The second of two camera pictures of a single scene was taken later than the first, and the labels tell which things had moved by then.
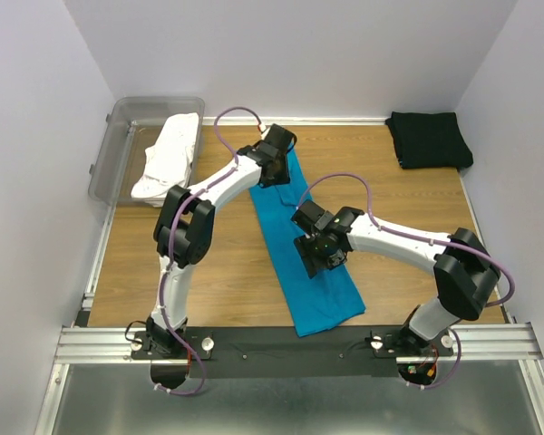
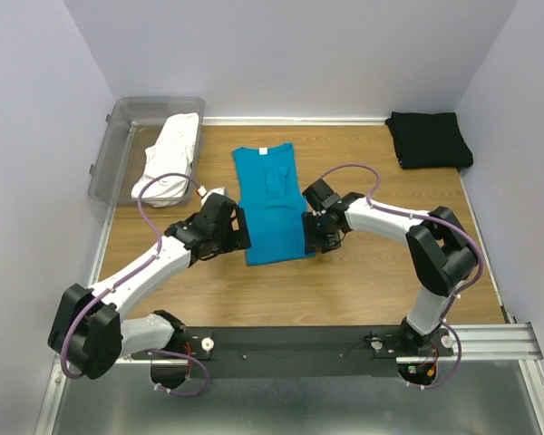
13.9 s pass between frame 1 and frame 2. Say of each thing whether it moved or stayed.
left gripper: moved
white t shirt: stayed
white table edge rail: stayed
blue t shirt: moved
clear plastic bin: stayed
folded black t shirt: stayed
